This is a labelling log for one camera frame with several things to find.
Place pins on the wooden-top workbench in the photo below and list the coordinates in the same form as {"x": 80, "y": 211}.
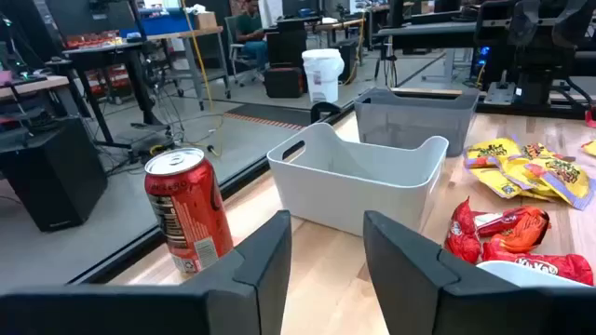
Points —
{"x": 195, "y": 32}

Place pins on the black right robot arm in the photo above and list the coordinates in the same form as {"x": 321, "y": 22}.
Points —
{"x": 535, "y": 60}

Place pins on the black equipment case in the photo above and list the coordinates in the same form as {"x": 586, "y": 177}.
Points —
{"x": 283, "y": 83}

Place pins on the dark translucent grey bin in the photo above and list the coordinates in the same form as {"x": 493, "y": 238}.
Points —
{"x": 410, "y": 125}

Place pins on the orange Reese's wrapper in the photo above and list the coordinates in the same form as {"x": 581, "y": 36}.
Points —
{"x": 526, "y": 230}

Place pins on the black mat with striped edge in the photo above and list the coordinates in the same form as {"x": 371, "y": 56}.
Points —
{"x": 270, "y": 116}

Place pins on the black frame clamp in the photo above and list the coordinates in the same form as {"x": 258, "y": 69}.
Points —
{"x": 326, "y": 109}

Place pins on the silver mounting plate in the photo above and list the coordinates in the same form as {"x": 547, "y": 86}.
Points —
{"x": 500, "y": 93}

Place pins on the red tag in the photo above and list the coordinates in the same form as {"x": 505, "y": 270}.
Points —
{"x": 590, "y": 118}

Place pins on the black speaker cabinet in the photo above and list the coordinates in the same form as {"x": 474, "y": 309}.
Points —
{"x": 51, "y": 177}

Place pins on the blue storage box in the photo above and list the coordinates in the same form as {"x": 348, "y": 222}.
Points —
{"x": 167, "y": 23}

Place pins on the cardboard box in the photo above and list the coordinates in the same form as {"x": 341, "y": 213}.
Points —
{"x": 206, "y": 20}

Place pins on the grey standing desk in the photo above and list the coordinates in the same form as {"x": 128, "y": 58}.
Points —
{"x": 428, "y": 30}

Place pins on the white plastic bucket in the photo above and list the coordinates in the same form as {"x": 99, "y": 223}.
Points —
{"x": 322, "y": 74}

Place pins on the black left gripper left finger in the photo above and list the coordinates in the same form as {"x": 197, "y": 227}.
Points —
{"x": 242, "y": 298}

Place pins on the grey office chair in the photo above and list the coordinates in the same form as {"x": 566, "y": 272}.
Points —
{"x": 231, "y": 32}

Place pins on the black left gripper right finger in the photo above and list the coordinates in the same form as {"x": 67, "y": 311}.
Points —
{"x": 410, "y": 288}

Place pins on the person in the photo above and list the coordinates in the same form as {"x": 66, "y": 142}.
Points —
{"x": 249, "y": 28}

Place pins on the red soda can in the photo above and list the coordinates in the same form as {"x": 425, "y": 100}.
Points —
{"x": 186, "y": 214}

